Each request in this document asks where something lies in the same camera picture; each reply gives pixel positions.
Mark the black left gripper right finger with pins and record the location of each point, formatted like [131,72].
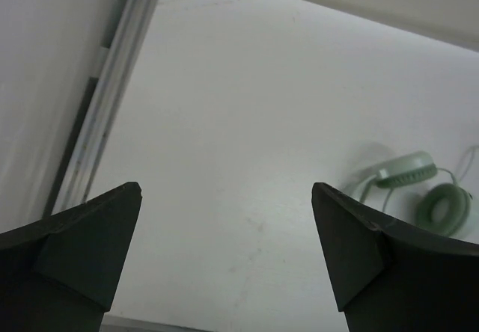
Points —
[388,275]

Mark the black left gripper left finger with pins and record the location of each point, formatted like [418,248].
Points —
[61,273]

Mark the mint green headphones with cable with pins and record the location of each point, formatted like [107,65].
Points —
[447,209]

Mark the aluminium rail at table edge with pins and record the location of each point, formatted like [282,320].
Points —
[95,117]

